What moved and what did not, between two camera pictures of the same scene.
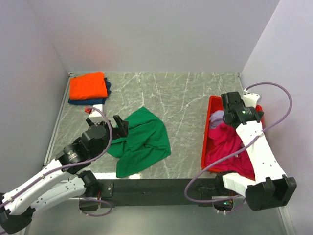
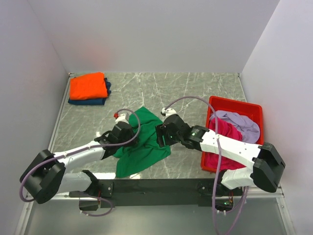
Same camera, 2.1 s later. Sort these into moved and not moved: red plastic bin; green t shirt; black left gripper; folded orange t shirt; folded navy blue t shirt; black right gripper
Moved: black left gripper; black right gripper
Not moved: folded orange t shirt; green t shirt; folded navy blue t shirt; red plastic bin
